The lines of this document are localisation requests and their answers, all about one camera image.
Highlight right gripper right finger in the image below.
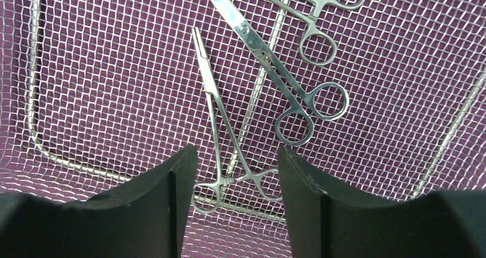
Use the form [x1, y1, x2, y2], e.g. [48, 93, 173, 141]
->
[277, 147, 485, 257]

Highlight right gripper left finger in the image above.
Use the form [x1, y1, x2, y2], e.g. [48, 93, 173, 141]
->
[1, 145, 198, 257]

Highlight metal forceps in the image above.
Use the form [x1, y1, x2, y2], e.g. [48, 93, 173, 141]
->
[191, 27, 284, 215]
[267, 0, 365, 66]

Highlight wire mesh instrument tray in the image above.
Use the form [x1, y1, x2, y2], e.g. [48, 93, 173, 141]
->
[1, 0, 485, 257]

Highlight metal surgical scissors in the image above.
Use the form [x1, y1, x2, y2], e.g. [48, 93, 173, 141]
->
[210, 0, 350, 146]

